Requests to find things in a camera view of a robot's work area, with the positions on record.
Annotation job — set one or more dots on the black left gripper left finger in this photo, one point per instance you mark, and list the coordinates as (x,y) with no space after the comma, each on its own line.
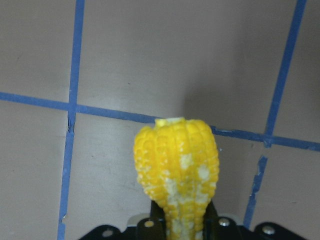
(152,227)

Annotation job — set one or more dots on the yellow corn cob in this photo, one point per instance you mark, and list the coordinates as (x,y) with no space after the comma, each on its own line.
(177,165)

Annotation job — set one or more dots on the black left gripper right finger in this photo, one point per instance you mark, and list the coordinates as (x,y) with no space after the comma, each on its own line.
(217,227)

